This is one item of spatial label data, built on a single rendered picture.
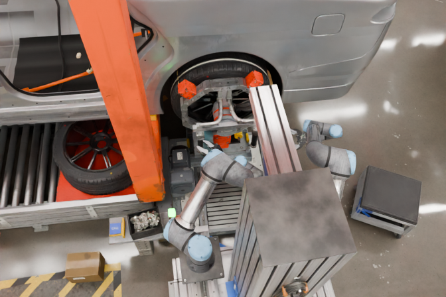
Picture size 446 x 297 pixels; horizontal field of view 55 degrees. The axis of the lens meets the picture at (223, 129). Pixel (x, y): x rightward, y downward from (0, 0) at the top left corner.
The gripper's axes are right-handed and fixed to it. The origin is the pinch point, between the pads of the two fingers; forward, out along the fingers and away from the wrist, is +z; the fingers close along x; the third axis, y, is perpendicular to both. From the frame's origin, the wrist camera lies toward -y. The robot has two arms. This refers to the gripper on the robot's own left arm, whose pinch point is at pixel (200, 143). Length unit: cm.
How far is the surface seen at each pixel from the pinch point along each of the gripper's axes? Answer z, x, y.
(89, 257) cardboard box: 30, -91, 59
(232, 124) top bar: -12.9, 16.0, -13.7
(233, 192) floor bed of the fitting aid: -19, 10, 78
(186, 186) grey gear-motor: 3.3, -15.7, 44.6
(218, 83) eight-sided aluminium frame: 7.0, 29.0, -24.5
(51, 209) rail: 65, -82, 39
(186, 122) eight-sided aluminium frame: 19.3, 9.3, 6.2
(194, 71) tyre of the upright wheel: 22.2, 25.7, -28.2
